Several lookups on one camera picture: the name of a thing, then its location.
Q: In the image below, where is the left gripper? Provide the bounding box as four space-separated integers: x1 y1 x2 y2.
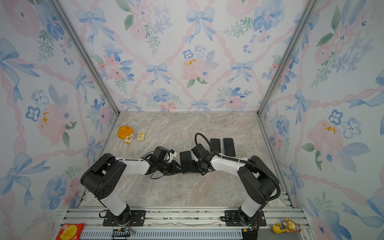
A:
158 160 185 176

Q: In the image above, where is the black phone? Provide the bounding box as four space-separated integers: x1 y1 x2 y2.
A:
180 151 192 174
210 138 221 153

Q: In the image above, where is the black phone screen up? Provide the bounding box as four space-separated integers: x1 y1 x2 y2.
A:
223 138 236 157

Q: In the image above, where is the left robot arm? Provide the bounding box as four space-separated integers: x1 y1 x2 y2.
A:
80 146 183 227

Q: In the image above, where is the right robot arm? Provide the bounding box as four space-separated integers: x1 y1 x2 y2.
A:
192 144 281 227

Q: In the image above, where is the small yellow snack packet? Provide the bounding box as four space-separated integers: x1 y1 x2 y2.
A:
137 132 146 141

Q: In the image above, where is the orange lid yogurt cup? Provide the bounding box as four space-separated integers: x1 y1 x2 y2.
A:
118 126 135 145

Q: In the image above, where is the yellow and brown plush toy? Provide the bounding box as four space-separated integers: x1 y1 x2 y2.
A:
272 218 301 234

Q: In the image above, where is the red chip bag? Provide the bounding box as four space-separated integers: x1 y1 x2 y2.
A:
56 223 84 240

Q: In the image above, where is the black corrugated cable hose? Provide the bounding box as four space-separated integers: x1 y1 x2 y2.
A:
194 132 282 202

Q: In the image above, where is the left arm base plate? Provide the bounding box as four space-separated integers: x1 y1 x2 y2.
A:
103 210 147 227

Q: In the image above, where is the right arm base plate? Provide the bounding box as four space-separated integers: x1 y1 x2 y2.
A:
220 210 267 228

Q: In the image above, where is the aluminium rail frame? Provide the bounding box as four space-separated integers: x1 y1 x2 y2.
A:
56 207 315 240

